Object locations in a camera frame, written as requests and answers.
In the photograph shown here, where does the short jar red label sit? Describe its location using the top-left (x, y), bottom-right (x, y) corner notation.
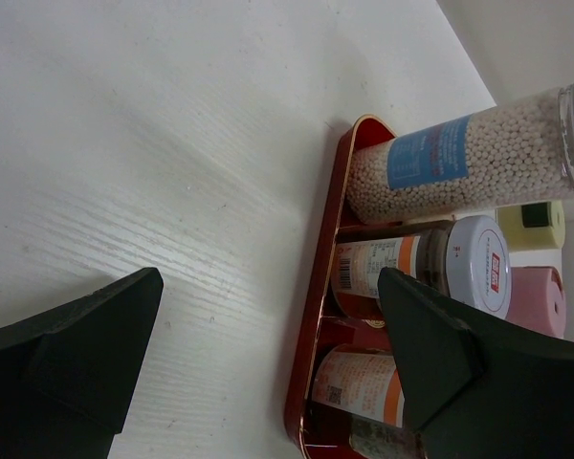
top-left (330, 216), bottom-right (512, 320)

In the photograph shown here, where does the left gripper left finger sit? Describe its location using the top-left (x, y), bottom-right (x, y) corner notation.
top-left (0, 268), bottom-right (164, 458)

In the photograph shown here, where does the short jar white lid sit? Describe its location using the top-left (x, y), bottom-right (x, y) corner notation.
top-left (310, 345), bottom-right (425, 458)

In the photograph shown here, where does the pink lid small bottle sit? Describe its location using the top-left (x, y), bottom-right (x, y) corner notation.
top-left (506, 266), bottom-right (567, 339)

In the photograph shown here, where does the red rectangular tray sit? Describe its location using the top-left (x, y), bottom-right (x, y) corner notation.
top-left (283, 113), bottom-right (412, 459)

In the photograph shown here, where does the yellow lid small bottle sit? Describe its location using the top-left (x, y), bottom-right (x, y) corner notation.
top-left (497, 201), bottom-right (565, 251)

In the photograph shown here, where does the tall bottle silver lid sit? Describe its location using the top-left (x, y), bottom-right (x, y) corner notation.
top-left (345, 83), bottom-right (574, 224)

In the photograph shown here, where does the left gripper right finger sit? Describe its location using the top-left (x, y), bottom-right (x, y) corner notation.
top-left (378, 268), bottom-right (574, 458)

